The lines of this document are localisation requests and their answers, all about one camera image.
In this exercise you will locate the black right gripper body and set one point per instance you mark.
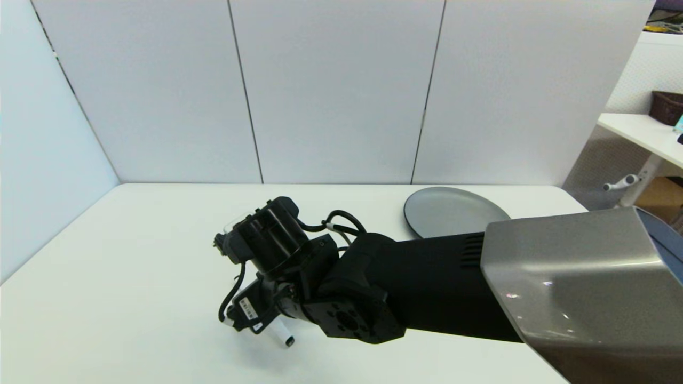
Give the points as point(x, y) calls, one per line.
point(256, 304)

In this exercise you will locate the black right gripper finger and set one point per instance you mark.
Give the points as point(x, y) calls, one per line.
point(267, 325)
point(237, 324)

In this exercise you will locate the white marker with black caps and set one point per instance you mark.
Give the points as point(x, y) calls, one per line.
point(283, 335)

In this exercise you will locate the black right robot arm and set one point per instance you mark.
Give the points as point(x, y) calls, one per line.
point(437, 288)

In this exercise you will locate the dark grey round plate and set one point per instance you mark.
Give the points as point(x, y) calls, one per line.
point(448, 213)

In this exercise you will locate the white side table leg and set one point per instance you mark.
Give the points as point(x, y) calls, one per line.
point(640, 184)

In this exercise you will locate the brown cardboard box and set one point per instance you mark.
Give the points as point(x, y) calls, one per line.
point(661, 197)

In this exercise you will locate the white side table top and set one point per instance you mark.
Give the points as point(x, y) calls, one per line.
point(643, 133)

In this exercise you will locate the dark brown woven basket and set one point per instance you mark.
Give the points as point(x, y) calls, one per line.
point(666, 108)

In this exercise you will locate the white perforated partition panel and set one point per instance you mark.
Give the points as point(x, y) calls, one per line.
point(648, 69)

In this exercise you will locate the cyan object on side table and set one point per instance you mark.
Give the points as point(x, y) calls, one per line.
point(680, 124)

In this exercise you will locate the yellow clutter behind partition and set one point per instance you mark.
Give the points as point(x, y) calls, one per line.
point(664, 26)

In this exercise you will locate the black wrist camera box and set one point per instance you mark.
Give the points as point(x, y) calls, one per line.
point(229, 246)

